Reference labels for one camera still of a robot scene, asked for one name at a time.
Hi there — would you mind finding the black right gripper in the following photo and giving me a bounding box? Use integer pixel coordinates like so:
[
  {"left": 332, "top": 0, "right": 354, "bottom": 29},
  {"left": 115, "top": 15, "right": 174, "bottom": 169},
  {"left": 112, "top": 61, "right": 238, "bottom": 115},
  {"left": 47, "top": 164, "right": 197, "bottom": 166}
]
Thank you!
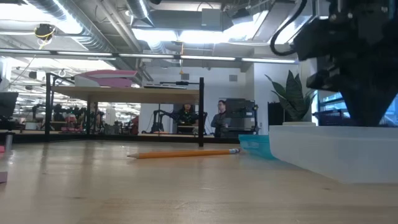
[{"left": 294, "top": 0, "right": 398, "bottom": 127}]

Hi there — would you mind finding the translucent plastic box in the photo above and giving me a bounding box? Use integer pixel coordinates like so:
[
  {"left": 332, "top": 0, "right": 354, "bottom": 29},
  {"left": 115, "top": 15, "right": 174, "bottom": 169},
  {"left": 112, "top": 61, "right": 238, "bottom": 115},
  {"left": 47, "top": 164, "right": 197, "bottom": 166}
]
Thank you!
[{"left": 269, "top": 125, "right": 398, "bottom": 184}]

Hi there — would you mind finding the yellow pencil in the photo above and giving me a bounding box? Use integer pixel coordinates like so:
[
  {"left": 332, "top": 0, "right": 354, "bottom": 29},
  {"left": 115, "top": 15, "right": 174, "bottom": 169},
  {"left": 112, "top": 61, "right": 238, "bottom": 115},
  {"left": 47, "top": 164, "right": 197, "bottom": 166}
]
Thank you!
[{"left": 127, "top": 148, "right": 241, "bottom": 160}]

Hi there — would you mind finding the black perforated crate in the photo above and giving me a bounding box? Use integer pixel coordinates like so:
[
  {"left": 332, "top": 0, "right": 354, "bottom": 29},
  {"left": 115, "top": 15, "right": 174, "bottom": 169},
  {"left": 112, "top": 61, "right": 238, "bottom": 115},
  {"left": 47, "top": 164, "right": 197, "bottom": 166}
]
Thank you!
[{"left": 312, "top": 108, "right": 352, "bottom": 127}]

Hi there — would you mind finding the white planter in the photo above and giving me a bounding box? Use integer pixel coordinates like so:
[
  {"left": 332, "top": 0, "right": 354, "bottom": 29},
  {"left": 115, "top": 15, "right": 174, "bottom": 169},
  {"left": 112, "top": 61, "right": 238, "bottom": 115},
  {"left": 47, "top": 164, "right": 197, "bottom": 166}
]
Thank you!
[{"left": 282, "top": 121, "right": 317, "bottom": 127}]

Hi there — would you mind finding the green snake plant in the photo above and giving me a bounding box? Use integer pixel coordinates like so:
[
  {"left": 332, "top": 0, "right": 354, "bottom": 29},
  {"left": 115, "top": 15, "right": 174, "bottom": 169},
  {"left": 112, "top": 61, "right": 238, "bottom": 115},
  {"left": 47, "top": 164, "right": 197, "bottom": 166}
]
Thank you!
[{"left": 265, "top": 70, "right": 318, "bottom": 123}]

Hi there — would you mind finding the black cabinet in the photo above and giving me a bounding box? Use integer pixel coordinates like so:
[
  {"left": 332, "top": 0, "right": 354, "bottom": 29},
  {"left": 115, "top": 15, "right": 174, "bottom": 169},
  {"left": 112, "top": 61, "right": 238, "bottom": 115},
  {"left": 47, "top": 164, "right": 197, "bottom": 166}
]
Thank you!
[{"left": 267, "top": 101, "right": 284, "bottom": 127}]

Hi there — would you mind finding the black machine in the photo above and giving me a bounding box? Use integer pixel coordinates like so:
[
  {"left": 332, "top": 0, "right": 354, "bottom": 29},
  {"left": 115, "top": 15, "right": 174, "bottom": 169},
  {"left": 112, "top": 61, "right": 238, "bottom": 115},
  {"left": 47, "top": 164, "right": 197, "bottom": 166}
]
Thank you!
[{"left": 220, "top": 98, "right": 259, "bottom": 138}]

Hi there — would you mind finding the standing person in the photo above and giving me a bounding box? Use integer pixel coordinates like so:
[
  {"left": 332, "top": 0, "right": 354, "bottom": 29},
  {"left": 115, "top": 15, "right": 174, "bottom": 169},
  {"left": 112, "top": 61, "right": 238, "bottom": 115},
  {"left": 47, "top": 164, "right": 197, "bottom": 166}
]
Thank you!
[{"left": 210, "top": 99, "right": 231, "bottom": 138}]

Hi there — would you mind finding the grey ceiling box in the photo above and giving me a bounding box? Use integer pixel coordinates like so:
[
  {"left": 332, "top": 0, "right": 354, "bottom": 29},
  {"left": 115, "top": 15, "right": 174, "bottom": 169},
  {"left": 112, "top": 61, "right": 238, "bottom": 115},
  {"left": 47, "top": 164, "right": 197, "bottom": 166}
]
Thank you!
[{"left": 201, "top": 8, "right": 223, "bottom": 27}]

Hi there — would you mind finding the seated person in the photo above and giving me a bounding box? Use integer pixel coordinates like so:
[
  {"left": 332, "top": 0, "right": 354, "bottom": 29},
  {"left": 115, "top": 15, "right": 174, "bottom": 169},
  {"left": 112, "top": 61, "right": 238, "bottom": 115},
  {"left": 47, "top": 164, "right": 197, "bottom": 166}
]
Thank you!
[{"left": 177, "top": 104, "right": 200, "bottom": 134}]

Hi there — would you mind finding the black horizontal bar device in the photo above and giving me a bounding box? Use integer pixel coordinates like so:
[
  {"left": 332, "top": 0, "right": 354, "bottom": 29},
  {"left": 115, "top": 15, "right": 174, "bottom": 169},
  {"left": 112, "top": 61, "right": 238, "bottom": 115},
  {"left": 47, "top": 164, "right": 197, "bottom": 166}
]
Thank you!
[{"left": 159, "top": 80, "right": 200, "bottom": 86}]

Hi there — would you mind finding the wooden background table top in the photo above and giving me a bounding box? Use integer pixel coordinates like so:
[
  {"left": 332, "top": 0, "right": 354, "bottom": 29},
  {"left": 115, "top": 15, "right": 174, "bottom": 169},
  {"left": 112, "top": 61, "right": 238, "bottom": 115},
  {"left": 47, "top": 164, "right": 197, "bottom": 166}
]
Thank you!
[{"left": 51, "top": 86, "right": 200, "bottom": 105}]

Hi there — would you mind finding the thick pink foam board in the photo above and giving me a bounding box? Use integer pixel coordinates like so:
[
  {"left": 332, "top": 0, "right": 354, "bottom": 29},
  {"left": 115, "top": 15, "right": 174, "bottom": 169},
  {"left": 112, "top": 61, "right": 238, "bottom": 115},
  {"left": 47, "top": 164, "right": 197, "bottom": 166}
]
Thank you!
[{"left": 93, "top": 77, "right": 135, "bottom": 88}]

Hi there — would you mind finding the thin pink foam board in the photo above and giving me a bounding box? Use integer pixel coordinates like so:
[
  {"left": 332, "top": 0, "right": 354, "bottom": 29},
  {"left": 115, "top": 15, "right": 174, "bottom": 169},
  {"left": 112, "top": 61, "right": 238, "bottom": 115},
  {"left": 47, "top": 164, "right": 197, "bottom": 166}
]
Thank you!
[{"left": 79, "top": 70, "right": 139, "bottom": 79}]

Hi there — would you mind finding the dark monitor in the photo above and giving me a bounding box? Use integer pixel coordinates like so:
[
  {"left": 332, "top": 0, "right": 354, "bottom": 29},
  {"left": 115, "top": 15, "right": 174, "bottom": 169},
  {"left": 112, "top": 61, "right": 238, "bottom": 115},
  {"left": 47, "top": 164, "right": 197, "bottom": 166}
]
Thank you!
[{"left": 0, "top": 91, "right": 19, "bottom": 130}]

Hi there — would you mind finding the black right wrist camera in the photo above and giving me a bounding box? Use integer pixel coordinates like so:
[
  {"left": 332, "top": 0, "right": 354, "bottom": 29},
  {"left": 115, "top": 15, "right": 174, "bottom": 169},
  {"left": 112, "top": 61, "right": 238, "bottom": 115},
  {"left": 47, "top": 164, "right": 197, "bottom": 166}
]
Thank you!
[{"left": 306, "top": 57, "right": 341, "bottom": 91}]

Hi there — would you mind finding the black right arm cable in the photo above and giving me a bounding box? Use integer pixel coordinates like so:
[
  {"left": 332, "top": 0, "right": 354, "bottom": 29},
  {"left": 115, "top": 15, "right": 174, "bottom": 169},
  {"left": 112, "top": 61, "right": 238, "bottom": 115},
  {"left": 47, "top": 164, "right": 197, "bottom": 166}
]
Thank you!
[{"left": 269, "top": 0, "right": 308, "bottom": 57}]

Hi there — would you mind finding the black vertical frame post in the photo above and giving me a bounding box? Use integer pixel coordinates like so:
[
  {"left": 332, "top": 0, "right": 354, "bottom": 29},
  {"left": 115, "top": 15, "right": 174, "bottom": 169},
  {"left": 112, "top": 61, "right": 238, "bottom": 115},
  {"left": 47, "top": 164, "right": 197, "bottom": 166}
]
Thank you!
[
  {"left": 45, "top": 73, "right": 52, "bottom": 142},
  {"left": 198, "top": 77, "right": 205, "bottom": 147}
]

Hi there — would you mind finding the silver spiral duct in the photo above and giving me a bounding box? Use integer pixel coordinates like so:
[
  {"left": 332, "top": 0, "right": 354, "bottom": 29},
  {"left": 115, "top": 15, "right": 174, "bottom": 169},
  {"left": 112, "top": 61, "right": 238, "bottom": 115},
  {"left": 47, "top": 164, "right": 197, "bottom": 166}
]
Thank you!
[{"left": 126, "top": 0, "right": 155, "bottom": 27}]

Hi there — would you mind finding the ceiling device with yellow cable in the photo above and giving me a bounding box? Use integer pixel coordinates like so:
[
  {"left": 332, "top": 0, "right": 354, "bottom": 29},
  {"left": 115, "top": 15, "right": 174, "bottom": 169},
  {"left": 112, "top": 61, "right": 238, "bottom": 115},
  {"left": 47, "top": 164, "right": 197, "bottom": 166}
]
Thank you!
[{"left": 34, "top": 23, "right": 57, "bottom": 41}]

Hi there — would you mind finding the grey metal post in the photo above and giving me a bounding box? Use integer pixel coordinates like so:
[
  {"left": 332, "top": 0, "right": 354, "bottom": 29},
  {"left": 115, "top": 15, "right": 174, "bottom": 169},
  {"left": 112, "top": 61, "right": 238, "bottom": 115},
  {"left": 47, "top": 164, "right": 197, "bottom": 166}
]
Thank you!
[{"left": 4, "top": 132, "right": 14, "bottom": 153}]

